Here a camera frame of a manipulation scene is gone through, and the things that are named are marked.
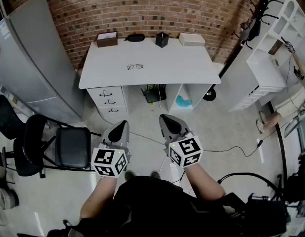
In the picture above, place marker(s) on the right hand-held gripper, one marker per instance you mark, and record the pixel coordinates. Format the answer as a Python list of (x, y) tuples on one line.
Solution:
[(184, 152)]

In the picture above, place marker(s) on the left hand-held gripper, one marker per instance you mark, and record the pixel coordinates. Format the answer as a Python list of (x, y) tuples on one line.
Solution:
[(102, 157)]

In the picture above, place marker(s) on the thin-framed eyeglasses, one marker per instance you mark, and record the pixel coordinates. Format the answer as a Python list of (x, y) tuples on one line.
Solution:
[(131, 66)]

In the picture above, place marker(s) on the person's left forearm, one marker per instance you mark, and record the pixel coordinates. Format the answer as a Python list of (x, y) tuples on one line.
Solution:
[(98, 199)]

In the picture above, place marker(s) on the person's right forearm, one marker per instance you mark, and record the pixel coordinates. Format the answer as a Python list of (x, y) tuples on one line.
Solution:
[(204, 181)]

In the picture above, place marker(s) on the black glasses case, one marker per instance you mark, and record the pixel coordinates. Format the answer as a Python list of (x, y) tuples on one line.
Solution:
[(135, 37)]

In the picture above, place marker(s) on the teal cloth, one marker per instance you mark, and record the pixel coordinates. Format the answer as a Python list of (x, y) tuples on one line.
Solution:
[(183, 102)]

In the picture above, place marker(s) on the black router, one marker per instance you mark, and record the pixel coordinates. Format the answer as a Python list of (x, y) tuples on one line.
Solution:
[(156, 96)]

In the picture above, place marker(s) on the white desk drawer unit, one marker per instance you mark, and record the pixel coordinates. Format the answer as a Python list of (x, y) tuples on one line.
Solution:
[(110, 100)]

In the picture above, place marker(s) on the black folding chair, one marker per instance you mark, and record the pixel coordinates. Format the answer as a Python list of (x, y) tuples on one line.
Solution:
[(73, 147)]

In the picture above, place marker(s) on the person's right shoe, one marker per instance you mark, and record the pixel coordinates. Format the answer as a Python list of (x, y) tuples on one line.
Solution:
[(155, 174)]

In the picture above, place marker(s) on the black coat rack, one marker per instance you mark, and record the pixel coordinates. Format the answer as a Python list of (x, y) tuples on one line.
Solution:
[(209, 96)]

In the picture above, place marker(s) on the person's black clothing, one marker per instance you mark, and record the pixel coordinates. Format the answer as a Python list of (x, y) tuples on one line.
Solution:
[(152, 206)]

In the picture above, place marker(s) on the black square pen holder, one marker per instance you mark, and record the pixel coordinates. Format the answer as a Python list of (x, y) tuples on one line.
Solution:
[(161, 42)]

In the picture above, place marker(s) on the white rectangular box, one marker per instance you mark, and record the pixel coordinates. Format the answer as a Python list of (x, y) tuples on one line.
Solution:
[(193, 40)]

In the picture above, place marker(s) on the brown open box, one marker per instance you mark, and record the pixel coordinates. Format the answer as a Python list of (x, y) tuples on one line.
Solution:
[(106, 43)]

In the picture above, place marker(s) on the silver wristwatch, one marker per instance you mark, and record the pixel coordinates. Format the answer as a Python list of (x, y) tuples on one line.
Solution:
[(105, 36)]

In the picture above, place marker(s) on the grey metal cabinet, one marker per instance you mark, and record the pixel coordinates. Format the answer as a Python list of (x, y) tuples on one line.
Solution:
[(31, 65)]

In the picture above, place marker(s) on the white shelf unit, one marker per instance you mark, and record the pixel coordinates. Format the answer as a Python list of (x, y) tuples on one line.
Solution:
[(266, 68)]

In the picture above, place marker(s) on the black office chair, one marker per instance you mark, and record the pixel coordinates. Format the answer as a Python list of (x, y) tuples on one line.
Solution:
[(6, 117)]

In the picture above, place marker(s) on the grey round canister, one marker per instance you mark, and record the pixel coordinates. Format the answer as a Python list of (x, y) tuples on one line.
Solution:
[(9, 199)]

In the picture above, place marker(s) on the dark hanging cap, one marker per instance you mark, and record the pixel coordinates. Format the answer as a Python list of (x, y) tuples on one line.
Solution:
[(251, 29)]

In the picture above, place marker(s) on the black equipment pack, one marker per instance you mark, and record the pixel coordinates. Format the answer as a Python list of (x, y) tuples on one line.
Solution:
[(263, 218)]

